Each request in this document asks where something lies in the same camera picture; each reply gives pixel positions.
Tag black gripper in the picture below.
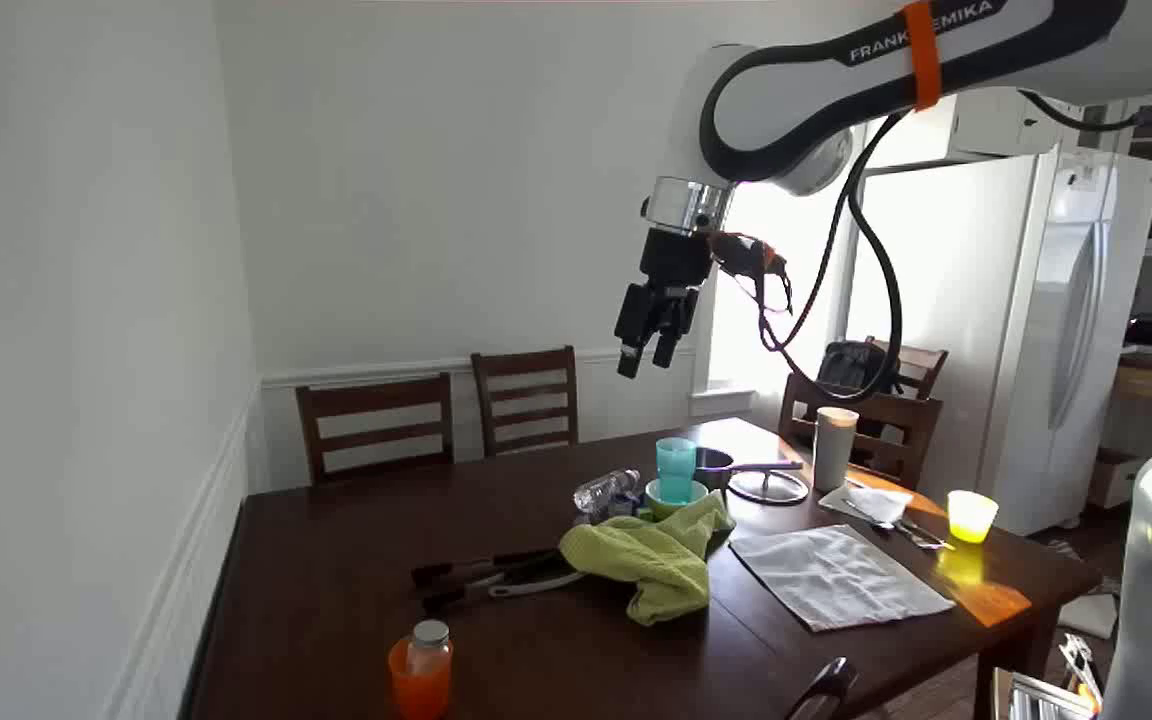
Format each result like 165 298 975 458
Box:
611 224 721 383

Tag white waffle towel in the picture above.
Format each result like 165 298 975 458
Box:
728 518 959 637

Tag teal plastic cup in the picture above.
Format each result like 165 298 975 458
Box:
652 431 701 489

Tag teal bowl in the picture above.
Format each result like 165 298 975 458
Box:
641 473 711 515

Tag crumpled silver foil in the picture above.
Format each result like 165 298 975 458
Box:
570 465 650 522

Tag bright window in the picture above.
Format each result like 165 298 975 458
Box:
705 125 866 398

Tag round pot lid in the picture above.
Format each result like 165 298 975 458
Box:
725 455 817 511

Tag green cloth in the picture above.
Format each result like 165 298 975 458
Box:
557 490 738 633

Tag black bag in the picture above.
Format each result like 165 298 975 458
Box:
817 335 896 398

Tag tall tumbler with lid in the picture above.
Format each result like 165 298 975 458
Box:
808 405 866 501

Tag white paper napkin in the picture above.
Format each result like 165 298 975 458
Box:
817 481 917 532

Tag small metal utensil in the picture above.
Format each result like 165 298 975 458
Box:
894 511 958 554

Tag yellow cup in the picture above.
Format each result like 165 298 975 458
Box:
944 489 1003 548

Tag white refrigerator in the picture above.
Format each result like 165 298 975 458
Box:
843 143 1152 541

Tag orange juice bottle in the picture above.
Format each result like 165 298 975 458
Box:
384 614 456 720

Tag white kitchen cabinet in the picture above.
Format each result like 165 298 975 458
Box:
944 84 1076 162

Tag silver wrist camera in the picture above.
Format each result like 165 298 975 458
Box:
641 170 738 243

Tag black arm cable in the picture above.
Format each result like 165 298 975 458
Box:
749 109 920 407

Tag black handled tongs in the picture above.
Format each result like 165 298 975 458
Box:
408 545 584 618

